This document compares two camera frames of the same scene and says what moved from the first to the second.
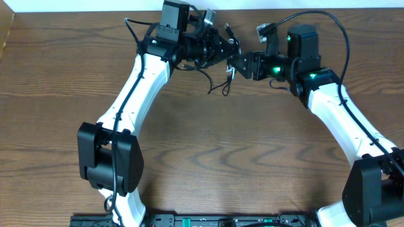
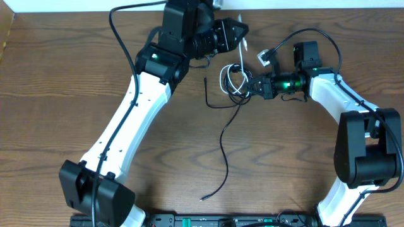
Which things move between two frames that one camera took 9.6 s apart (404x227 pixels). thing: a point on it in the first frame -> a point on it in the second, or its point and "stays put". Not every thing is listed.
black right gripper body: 276,67 -> 283,83
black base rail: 201,219 stays put
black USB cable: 226,88 -> 237,103
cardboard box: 6,18 stays put
